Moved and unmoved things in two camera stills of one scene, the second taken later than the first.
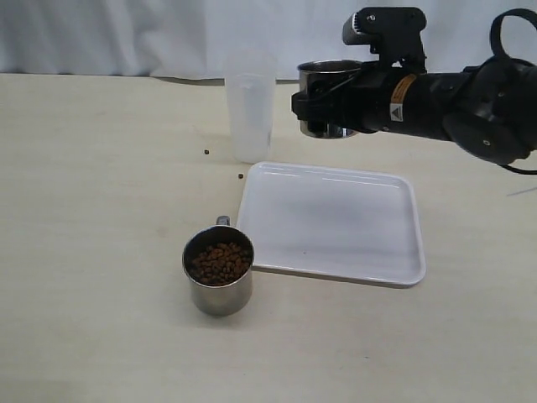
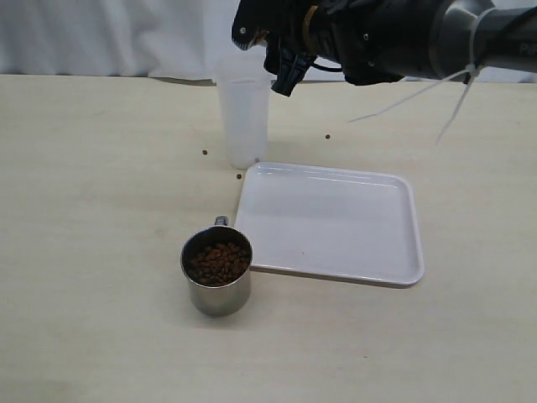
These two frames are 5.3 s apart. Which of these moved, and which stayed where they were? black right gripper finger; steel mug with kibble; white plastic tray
Moved: black right gripper finger
Stayed: steel mug with kibble; white plastic tray
